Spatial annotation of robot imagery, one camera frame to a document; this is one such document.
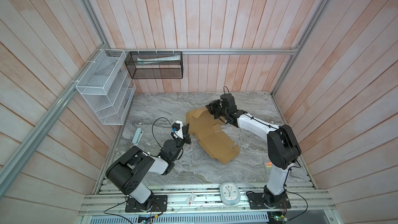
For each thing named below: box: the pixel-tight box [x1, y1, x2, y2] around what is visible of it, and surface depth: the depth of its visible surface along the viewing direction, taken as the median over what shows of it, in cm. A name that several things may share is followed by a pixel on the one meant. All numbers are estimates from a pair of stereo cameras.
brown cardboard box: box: [185, 106, 240, 165], surface depth 91 cm
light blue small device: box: [132, 127, 144, 146], surface depth 95 cm
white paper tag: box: [185, 192, 198, 206], surface depth 76 cm
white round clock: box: [219, 182, 241, 206], surface depth 76 cm
